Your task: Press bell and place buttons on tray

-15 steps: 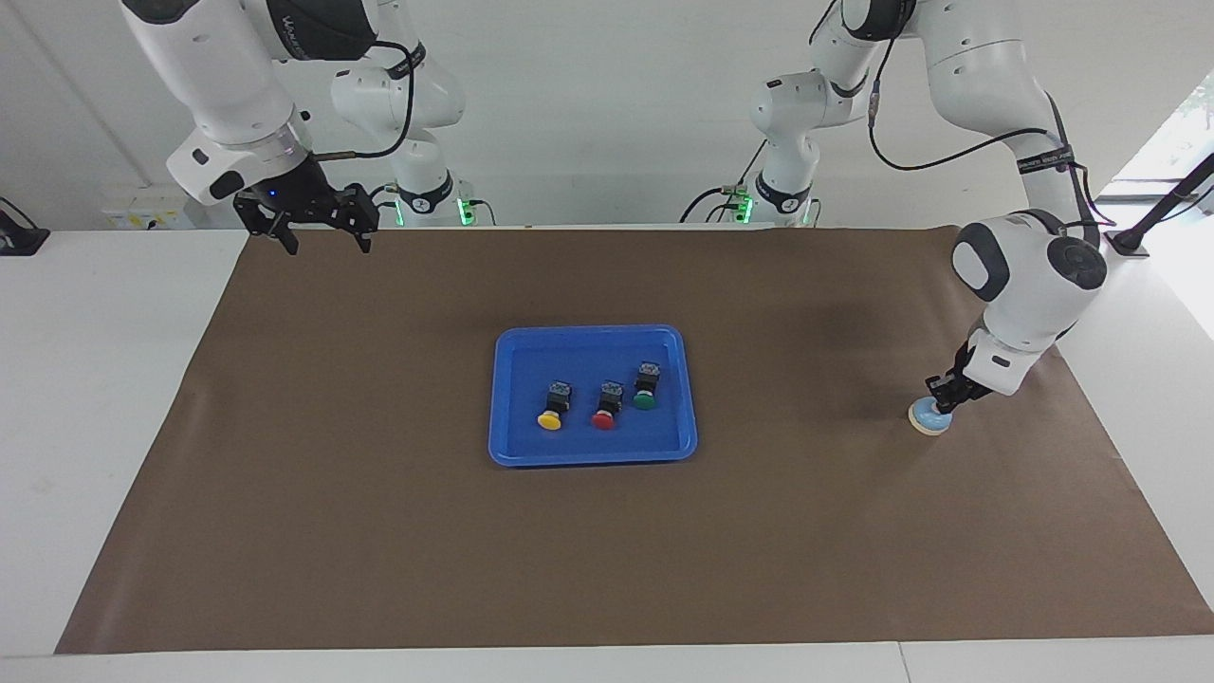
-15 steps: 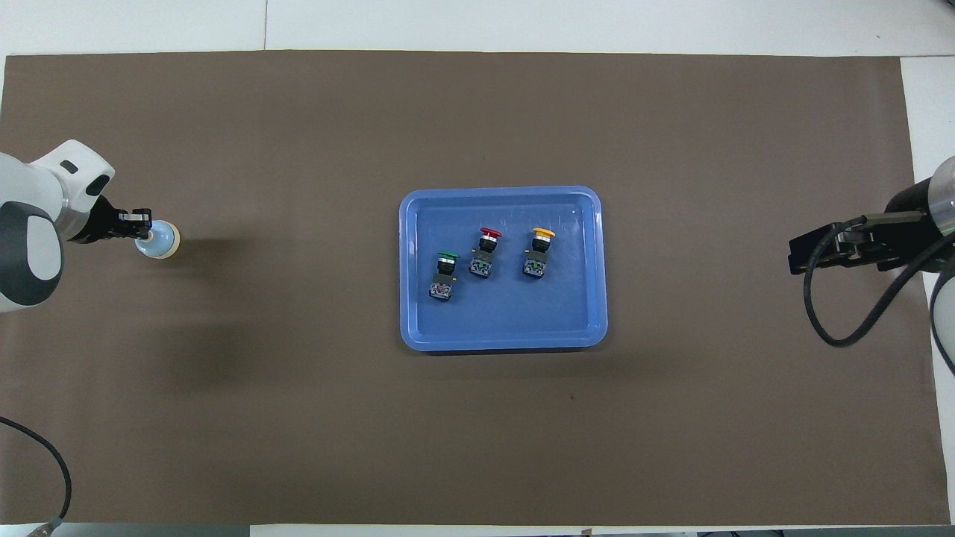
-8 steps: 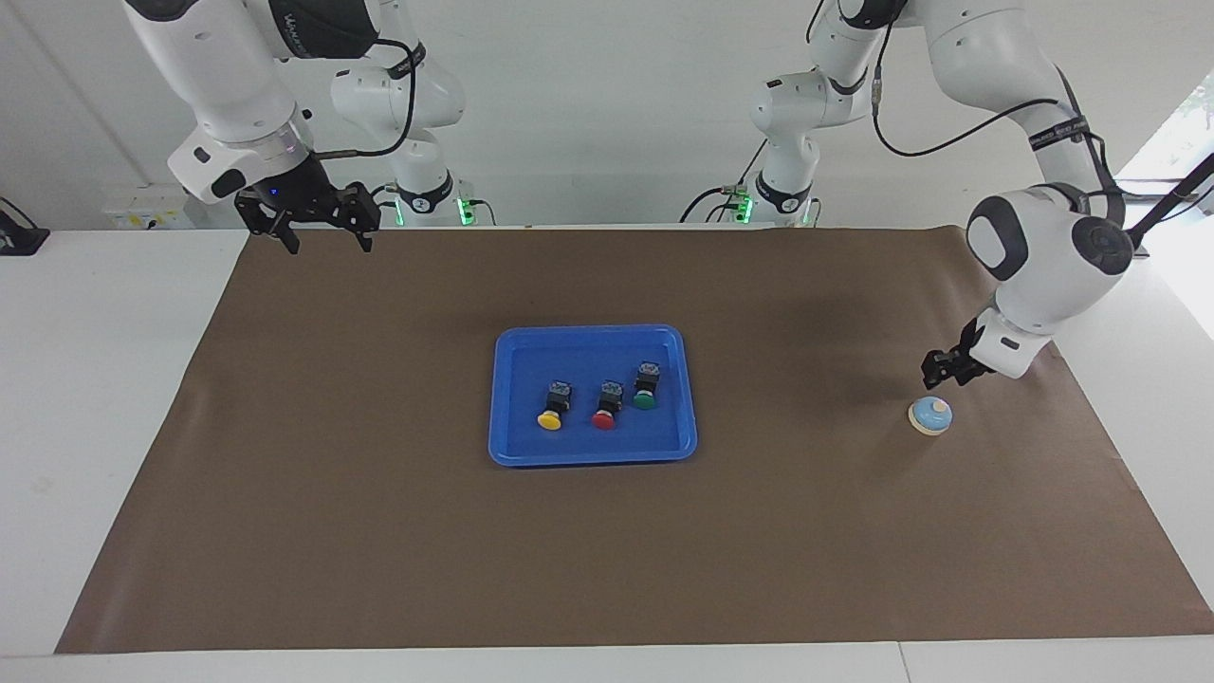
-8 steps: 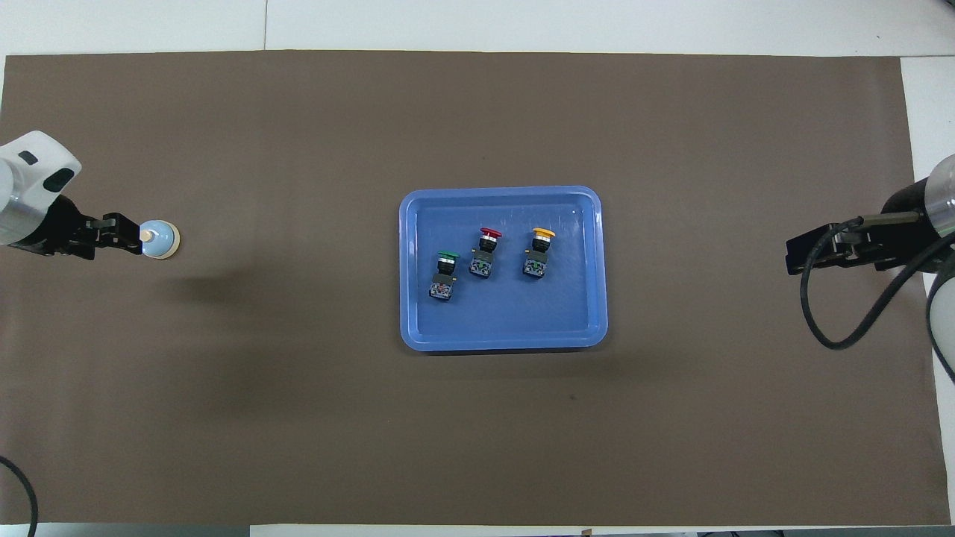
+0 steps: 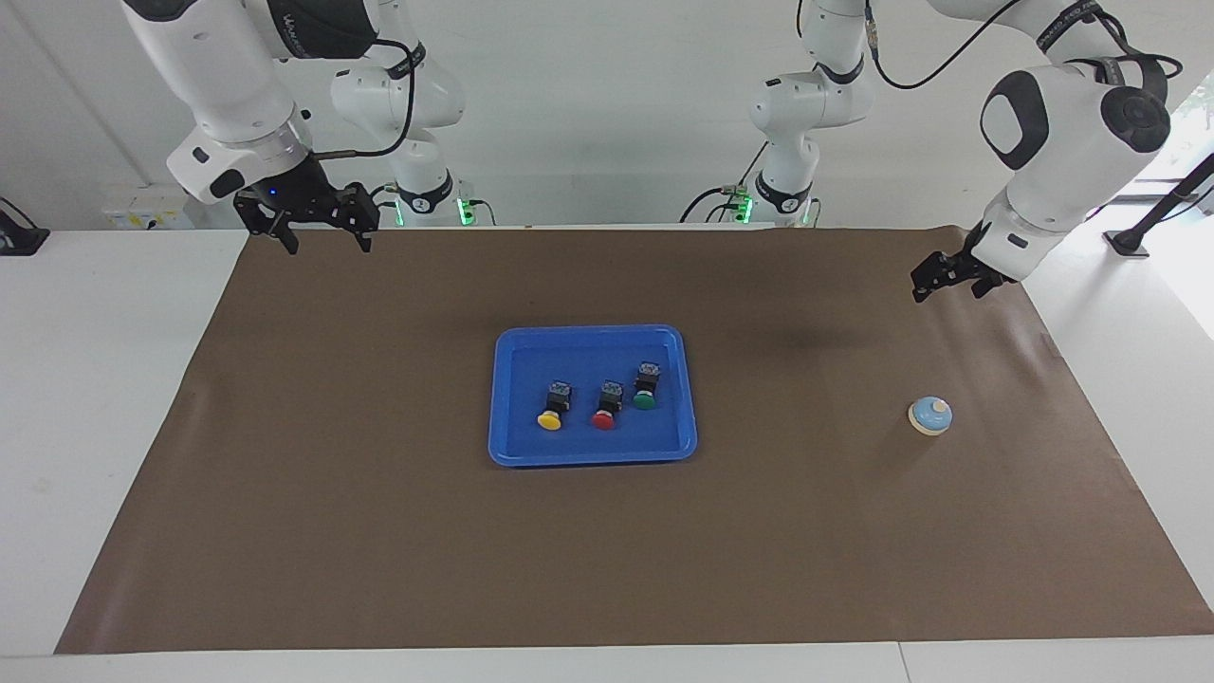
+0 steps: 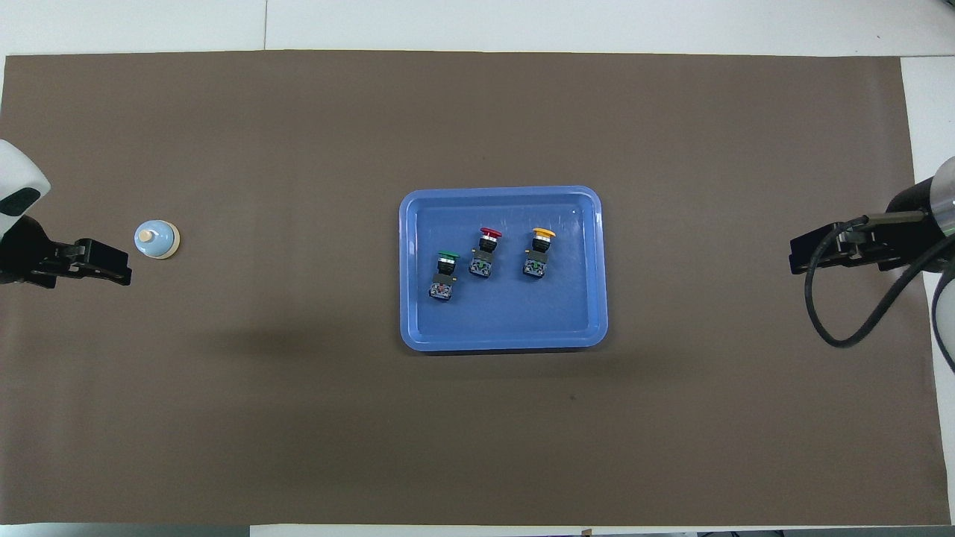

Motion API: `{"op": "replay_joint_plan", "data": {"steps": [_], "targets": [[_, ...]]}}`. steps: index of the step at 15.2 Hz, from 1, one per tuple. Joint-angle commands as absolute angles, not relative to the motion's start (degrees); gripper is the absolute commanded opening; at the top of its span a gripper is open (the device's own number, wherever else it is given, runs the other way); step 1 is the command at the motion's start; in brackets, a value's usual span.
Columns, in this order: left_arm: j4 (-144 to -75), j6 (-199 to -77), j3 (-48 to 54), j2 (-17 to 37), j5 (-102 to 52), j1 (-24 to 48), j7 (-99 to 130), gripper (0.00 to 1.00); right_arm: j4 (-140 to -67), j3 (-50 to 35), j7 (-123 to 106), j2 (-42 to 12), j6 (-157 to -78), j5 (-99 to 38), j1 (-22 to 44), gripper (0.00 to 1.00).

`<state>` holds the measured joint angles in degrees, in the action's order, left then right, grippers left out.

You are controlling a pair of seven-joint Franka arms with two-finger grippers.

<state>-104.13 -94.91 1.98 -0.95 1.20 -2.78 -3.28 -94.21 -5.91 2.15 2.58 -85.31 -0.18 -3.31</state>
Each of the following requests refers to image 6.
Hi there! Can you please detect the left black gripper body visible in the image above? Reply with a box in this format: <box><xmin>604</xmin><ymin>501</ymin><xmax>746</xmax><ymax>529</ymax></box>
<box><xmin>22</xmin><ymin>242</ymin><xmax>76</xmax><ymax>289</ymax></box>

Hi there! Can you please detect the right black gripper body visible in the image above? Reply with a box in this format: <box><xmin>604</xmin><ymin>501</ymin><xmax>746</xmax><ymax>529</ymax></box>
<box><xmin>842</xmin><ymin>219</ymin><xmax>927</xmax><ymax>271</ymax></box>

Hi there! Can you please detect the light blue call bell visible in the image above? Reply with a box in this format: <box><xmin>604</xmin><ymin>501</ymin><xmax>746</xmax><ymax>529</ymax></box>
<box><xmin>134</xmin><ymin>222</ymin><xmax>181</xmax><ymax>262</ymax></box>

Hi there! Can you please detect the yellow mushroom push button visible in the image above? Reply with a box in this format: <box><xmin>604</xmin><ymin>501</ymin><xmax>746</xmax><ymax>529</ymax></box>
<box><xmin>521</xmin><ymin>227</ymin><xmax>557</xmax><ymax>280</ymax></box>

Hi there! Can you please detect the red mushroom push button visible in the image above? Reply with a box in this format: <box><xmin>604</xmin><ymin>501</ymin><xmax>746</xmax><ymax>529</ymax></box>
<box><xmin>468</xmin><ymin>227</ymin><xmax>503</xmax><ymax>282</ymax></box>

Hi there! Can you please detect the green mushroom push button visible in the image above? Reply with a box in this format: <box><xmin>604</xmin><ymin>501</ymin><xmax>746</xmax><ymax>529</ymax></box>
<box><xmin>429</xmin><ymin>251</ymin><xmax>460</xmax><ymax>303</ymax></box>

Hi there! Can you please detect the blue plastic tray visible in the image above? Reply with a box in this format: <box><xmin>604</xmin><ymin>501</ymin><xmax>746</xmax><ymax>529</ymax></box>
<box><xmin>398</xmin><ymin>185</ymin><xmax>609</xmax><ymax>354</ymax></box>

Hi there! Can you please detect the brown table mat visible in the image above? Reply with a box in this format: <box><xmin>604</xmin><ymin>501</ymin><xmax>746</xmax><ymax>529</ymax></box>
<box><xmin>0</xmin><ymin>49</ymin><xmax>952</xmax><ymax>527</ymax></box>

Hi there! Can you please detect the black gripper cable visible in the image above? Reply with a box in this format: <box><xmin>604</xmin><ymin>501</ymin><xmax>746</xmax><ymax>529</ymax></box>
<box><xmin>804</xmin><ymin>212</ymin><xmax>955</xmax><ymax>349</ymax></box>

